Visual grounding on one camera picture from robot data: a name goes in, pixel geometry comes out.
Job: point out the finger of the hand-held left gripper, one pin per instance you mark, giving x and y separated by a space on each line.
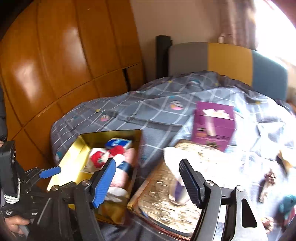
49 172

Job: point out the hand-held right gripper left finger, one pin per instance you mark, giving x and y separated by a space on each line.
104 183

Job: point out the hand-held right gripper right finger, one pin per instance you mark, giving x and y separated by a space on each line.
190 183

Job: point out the pink towel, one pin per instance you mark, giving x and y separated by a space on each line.
124 171

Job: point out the gold tin box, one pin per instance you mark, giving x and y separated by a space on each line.
74 157

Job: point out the blue tissue packet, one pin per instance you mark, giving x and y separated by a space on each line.
118 143

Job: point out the blue plush bear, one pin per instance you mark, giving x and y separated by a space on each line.
288 206

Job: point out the person's left hand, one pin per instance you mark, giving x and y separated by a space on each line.
16 223

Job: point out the white facial tissue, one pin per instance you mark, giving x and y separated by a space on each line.
172 160

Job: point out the ornate gold tissue box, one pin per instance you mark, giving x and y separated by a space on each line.
161 199

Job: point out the small brown scrunchie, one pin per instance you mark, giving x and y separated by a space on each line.
266 185

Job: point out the grey checked quilt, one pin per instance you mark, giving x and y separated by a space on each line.
150 111

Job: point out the wooden wardrobe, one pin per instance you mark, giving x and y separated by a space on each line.
57 58

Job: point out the black upright roll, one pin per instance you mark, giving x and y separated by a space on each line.
163 58

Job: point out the grey yellow blue headboard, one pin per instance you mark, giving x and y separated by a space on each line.
229 60

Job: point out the pink patterned curtain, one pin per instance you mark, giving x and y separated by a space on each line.
238 23

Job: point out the window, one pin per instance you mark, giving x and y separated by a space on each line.
277 27

